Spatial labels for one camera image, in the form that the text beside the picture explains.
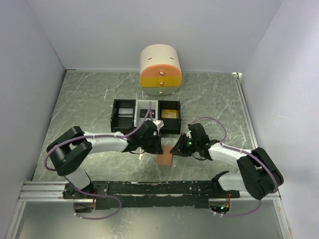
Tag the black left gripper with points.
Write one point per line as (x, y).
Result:
(157, 148)

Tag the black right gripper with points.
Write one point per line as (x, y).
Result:
(179, 149)

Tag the orange leather card holder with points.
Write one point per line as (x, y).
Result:
(166, 158)

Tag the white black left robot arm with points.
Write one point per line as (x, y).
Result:
(66, 154)

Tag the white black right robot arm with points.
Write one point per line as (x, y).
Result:
(257, 174)

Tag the black card in tray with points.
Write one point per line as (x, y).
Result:
(143, 113)

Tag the gold card in tray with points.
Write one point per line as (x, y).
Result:
(169, 114)

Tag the white card in tray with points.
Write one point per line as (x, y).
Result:
(125, 112)

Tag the three-compartment black white tray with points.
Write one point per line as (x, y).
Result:
(124, 124)

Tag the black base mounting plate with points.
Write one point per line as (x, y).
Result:
(146, 194)

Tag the round cream drawer cabinet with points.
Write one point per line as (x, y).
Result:
(160, 72)

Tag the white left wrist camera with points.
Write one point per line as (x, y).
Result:
(159, 124)

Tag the aluminium rail front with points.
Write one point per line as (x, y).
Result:
(38, 191)

